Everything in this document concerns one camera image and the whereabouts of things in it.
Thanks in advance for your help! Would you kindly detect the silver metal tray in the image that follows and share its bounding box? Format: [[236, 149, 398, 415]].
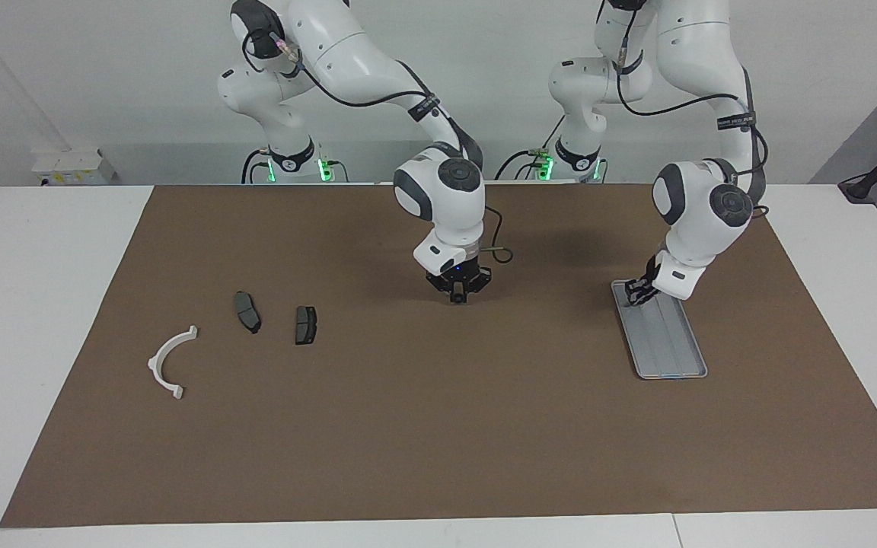
[[611, 279, 709, 381]]

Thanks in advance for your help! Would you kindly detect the brown table mat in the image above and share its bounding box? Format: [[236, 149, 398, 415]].
[[0, 183, 877, 530]]

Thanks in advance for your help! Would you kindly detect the long grey brake pad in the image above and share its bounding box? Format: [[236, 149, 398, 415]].
[[234, 291, 262, 335]]

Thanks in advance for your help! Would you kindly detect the white cardboard box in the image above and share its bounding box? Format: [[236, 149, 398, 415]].
[[31, 148, 116, 186]]

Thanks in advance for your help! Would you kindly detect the black base power cable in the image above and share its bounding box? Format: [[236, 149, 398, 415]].
[[241, 147, 348, 185], [493, 114, 565, 182]]

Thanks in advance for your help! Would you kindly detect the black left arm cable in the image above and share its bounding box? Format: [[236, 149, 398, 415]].
[[598, 0, 770, 221]]

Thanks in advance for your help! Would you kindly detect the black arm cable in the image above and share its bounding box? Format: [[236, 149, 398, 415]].
[[243, 27, 514, 266], [598, 0, 770, 221]]

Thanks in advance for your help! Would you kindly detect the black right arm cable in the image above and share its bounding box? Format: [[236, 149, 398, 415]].
[[243, 27, 514, 266]]

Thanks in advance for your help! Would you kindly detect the white semicircular bracket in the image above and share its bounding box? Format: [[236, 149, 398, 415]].
[[148, 325, 199, 401]]

